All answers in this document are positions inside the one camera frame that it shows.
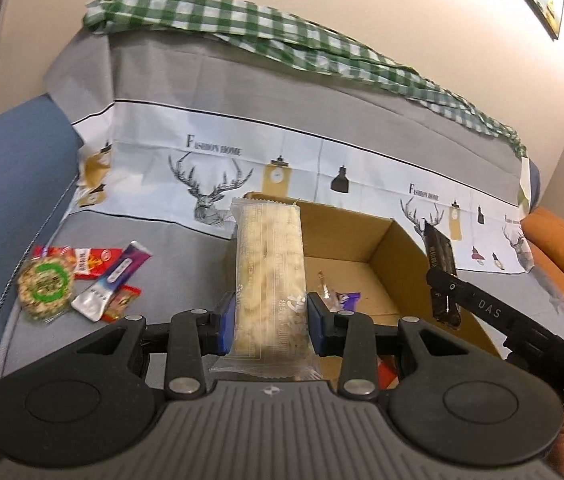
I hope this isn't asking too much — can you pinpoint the brown cardboard box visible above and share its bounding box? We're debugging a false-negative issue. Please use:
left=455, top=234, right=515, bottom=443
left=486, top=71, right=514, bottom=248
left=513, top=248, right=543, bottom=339
left=224, top=191, right=505, bottom=392

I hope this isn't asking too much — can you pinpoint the green checked cloth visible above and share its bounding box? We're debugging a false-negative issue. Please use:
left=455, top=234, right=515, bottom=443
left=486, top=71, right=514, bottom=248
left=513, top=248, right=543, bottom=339
left=82, top=0, right=528, bottom=157

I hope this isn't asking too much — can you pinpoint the long clear rice cracker packet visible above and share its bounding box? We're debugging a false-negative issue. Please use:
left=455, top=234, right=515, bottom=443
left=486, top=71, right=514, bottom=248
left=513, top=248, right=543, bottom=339
left=209, top=197, right=323, bottom=381

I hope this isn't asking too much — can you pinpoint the orange cushion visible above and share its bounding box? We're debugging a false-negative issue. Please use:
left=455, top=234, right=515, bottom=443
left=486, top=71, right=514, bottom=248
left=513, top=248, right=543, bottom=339
left=521, top=205, right=564, bottom=311

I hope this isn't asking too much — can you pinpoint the large red snack packet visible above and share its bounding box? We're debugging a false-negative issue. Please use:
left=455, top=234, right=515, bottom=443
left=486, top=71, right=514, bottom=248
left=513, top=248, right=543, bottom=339
left=69, top=247, right=125, bottom=281

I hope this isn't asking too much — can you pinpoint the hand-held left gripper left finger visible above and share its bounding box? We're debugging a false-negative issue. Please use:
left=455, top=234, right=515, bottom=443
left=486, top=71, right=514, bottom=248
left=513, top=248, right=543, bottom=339
left=69, top=292, right=237, bottom=402

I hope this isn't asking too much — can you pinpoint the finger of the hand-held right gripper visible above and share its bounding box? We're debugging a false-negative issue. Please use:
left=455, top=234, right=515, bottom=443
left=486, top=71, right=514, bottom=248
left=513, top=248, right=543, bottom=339
left=426, top=266, right=564, bottom=346

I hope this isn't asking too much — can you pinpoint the small purple snack packet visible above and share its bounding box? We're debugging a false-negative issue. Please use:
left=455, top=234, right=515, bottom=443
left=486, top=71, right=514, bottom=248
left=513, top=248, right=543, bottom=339
left=334, top=291, right=361, bottom=313

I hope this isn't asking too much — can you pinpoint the dark chocolate bar packet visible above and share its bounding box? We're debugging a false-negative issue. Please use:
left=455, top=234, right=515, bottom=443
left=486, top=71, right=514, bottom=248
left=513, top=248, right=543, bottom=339
left=423, top=222, right=463, bottom=325

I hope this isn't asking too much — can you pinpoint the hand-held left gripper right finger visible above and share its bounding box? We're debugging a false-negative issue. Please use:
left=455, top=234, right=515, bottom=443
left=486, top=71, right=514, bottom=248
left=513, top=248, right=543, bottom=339
left=307, top=292, right=480, bottom=402

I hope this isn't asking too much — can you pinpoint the small red snack packet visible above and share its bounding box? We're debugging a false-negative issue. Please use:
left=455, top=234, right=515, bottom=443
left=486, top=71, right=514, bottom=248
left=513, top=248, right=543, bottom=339
left=102, top=284, right=142, bottom=323
left=376, top=355, right=400, bottom=391

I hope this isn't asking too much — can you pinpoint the purple and white pouch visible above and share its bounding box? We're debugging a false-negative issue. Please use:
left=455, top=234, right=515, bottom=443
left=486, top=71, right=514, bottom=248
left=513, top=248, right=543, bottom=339
left=71, top=241, right=153, bottom=322

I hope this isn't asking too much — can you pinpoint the round nut cracker packet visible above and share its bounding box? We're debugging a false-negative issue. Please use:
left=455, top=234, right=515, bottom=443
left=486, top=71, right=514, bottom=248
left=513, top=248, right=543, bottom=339
left=16, top=256, right=74, bottom=322

